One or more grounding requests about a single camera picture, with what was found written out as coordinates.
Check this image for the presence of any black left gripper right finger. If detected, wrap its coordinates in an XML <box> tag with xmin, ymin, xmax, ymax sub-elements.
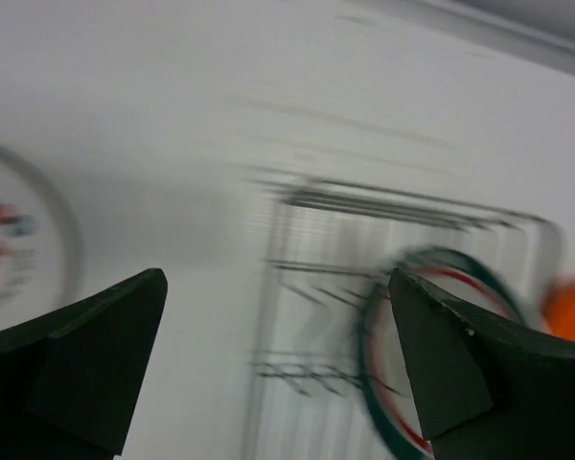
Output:
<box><xmin>388</xmin><ymin>268</ymin><xmax>575</xmax><ymax>459</ymax></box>

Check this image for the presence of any white floral plate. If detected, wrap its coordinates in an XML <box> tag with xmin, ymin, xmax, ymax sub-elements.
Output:
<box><xmin>0</xmin><ymin>145</ymin><xmax>83</xmax><ymax>316</ymax></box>

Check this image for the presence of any wire dish rack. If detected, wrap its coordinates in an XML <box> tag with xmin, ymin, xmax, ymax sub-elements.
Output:
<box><xmin>240</xmin><ymin>173</ymin><xmax>563</xmax><ymax>459</ymax></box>

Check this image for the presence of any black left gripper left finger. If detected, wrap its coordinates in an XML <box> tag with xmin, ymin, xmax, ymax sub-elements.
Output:
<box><xmin>0</xmin><ymin>268</ymin><xmax>168</xmax><ymax>459</ymax></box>

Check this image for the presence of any orange plate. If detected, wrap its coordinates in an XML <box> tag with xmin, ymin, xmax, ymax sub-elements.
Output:
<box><xmin>542</xmin><ymin>280</ymin><xmax>575</xmax><ymax>342</ymax></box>

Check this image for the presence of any teal rimmed plate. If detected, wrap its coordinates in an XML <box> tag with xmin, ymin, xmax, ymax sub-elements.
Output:
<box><xmin>355</xmin><ymin>246</ymin><xmax>527</xmax><ymax>459</ymax></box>

